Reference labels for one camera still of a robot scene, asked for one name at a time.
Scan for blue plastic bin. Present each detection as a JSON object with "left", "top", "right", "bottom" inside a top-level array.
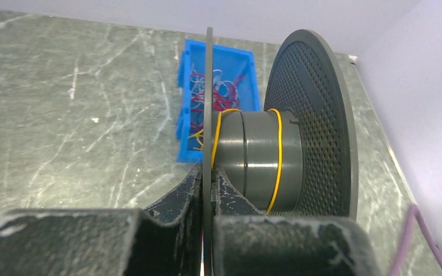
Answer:
[{"left": 176, "top": 39, "right": 261, "bottom": 163}]

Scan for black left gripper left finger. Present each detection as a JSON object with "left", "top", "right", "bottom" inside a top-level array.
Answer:
[{"left": 0, "top": 164, "right": 202, "bottom": 275}]

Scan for orange wire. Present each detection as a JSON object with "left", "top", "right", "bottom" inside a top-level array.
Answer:
[{"left": 188, "top": 108, "right": 284, "bottom": 214}]

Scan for bundle of coloured wires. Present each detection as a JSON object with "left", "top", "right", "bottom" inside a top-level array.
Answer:
[{"left": 188, "top": 66, "right": 246, "bottom": 151}]

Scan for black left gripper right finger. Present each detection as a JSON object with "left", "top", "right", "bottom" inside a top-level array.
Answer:
[{"left": 211, "top": 168, "right": 381, "bottom": 275}]

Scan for black cable spool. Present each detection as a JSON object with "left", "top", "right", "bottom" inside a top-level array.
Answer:
[{"left": 201, "top": 28, "right": 359, "bottom": 275}]

